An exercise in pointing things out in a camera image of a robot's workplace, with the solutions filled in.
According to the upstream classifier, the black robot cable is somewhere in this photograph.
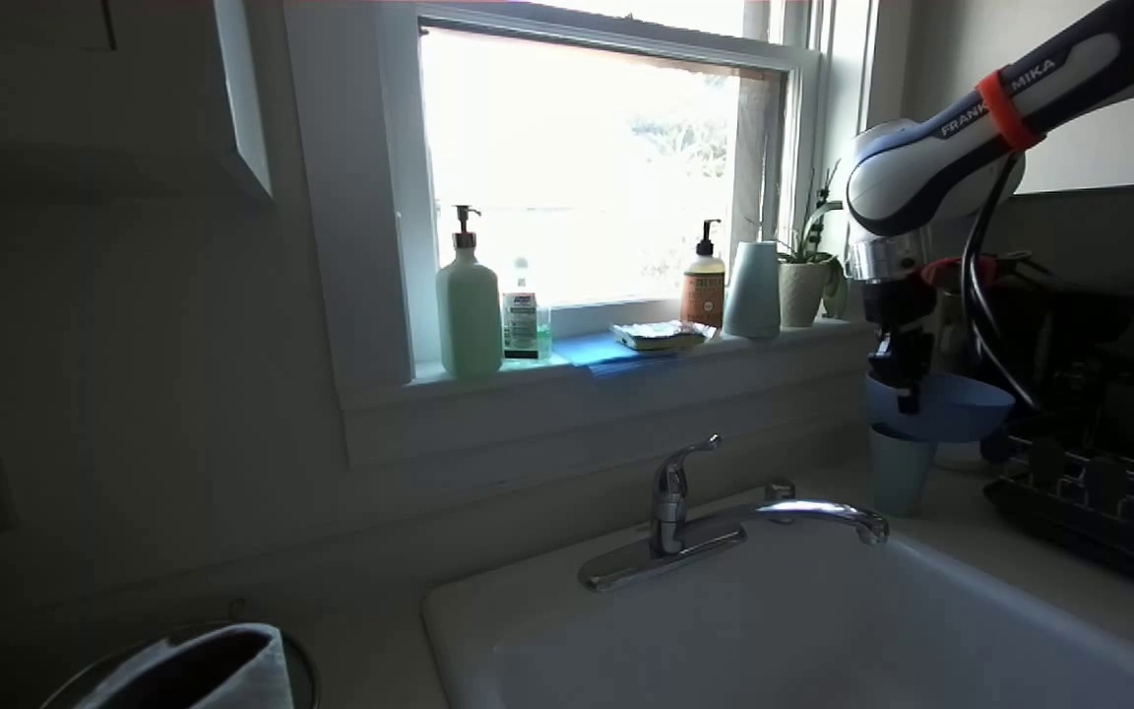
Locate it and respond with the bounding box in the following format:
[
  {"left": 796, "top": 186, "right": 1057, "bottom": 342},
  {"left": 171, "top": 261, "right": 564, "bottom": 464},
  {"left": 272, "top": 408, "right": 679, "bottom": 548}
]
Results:
[{"left": 957, "top": 148, "right": 1043, "bottom": 414}]

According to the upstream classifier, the light teal plastic cup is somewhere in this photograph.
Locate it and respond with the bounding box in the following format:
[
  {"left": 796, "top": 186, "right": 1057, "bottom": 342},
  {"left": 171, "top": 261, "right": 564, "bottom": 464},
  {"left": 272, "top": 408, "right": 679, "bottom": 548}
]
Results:
[{"left": 871, "top": 430, "right": 934, "bottom": 514}]

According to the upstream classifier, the light blue ceramic vase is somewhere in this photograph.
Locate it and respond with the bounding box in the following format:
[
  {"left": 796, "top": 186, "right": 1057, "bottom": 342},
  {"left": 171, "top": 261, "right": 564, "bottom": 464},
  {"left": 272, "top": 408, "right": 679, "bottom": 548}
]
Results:
[{"left": 724, "top": 238, "right": 780, "bottom": 342}]

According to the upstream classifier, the white potted plant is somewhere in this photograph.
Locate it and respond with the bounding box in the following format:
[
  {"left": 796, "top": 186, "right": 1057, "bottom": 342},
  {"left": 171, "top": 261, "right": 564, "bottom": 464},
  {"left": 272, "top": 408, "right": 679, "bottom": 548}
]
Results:
[{"left": 780, "top": 190, "right": 847, "bottom": 330}]

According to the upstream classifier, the blue cloth on sill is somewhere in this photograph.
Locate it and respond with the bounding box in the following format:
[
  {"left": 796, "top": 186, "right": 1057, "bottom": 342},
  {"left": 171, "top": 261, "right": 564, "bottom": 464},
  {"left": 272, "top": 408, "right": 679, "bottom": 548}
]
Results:
[{"left": 501, "top": 336, "right": 679, "bottom": 379}]

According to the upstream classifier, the small soap dish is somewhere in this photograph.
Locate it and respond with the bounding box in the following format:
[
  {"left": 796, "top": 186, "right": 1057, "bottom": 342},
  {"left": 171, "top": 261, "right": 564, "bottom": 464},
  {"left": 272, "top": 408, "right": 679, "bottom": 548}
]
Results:
[{"left": 616, "top": 320, "right": 705, "bottom": 355}]

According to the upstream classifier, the blue plastic bowl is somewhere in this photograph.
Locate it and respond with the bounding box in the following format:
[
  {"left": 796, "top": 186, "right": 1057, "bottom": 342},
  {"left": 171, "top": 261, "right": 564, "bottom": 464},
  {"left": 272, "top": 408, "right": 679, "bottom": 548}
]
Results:
[{"left": 868, "top": 374, "right": 1012, "bottom": 439}]

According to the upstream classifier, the chrome sink faucet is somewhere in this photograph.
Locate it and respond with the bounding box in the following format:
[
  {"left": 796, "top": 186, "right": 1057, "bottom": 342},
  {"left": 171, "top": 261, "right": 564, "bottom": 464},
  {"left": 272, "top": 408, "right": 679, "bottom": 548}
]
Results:
[{"left": 579, "top": 434, "right": 890, "bottom": 590}]

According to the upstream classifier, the amber soap pump bottle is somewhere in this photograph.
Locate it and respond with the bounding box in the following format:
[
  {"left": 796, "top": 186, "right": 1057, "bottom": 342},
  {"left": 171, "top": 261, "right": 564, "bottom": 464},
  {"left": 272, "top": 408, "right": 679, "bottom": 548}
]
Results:
[{"left": 683, "top": 216, "right": 724, "bottom": 326}]

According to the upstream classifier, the white kitchen sink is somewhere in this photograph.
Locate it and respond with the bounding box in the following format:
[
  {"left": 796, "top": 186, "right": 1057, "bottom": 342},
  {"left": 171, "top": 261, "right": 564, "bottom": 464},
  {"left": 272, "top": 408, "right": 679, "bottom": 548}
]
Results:
[{"left": 423, "top": 530, "right": 1134, "bottom": 709}]

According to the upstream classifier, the black dish rack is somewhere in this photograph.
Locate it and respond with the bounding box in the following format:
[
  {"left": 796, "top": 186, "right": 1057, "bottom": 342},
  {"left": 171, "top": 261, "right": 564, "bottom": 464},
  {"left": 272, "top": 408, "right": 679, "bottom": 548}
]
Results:
[{"left": 982, "top": 430, "right": 1134, "bottom": 578}]

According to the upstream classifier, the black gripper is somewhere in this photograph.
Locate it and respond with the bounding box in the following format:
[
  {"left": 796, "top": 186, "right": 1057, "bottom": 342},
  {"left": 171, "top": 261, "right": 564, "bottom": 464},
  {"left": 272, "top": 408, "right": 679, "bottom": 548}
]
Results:
[{"left": 864, "top": 257, "right": 960, "bottom": 417}]

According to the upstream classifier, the small green label bottle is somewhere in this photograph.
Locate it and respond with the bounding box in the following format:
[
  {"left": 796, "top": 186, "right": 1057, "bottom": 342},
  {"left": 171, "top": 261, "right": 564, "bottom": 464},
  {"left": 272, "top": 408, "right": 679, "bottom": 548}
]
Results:
[{"left": 503, "top": 261, "right": 541, "bottom": 357}]

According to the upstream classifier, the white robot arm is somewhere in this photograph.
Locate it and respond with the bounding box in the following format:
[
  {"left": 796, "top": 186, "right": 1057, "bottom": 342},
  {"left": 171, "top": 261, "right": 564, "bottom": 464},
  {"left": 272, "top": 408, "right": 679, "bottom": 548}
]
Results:
[{"left": 843, "top": 0, "right": 1134, "bottom": 414}]

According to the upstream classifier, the green soap pump bottle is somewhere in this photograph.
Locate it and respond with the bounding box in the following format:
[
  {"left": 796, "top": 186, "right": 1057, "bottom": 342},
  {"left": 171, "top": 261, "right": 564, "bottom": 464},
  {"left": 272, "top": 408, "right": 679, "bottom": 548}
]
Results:
[{"left": 438, "top": 206, "right": 501, "bottom": 379}]

